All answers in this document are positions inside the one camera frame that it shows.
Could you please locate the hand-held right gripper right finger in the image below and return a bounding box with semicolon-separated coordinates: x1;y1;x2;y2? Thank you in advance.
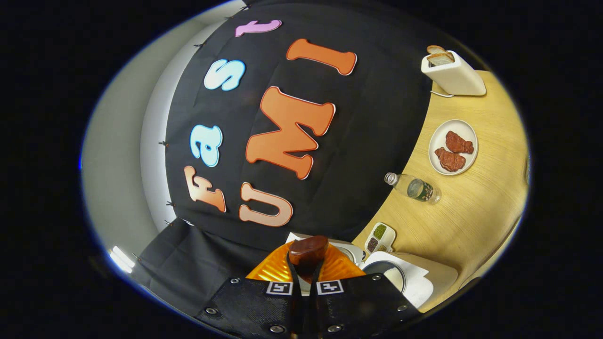
306;245;422;336

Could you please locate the white divided bean dish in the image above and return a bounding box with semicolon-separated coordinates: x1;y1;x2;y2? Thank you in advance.
364;222;396;255

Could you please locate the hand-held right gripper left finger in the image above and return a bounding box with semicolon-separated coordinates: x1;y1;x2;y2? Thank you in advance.
196;242;304;338

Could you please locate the white rice cooker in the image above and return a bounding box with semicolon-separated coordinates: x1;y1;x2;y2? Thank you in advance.
286;232;434;309

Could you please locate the red meat piece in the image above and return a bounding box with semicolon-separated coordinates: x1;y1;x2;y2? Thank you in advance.
445;130;474;154
434;147;466;172

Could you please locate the brown wooden spoon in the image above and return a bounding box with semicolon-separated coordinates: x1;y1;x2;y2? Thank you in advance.
288;235;329;283

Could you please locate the white toaster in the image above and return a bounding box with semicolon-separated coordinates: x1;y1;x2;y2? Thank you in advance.
421;49;487;97

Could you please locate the white oval plate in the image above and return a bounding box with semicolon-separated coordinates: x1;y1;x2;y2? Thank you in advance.
428;119;479;176

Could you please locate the clear plastic water bottle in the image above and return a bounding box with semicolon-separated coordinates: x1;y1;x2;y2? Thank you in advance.
384;172;442;205

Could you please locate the layer of white rice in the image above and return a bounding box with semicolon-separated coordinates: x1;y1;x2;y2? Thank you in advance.
384;266;405;291

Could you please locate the black backdrop cloth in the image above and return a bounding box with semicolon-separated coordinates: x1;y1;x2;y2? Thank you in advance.
134;0;490;316

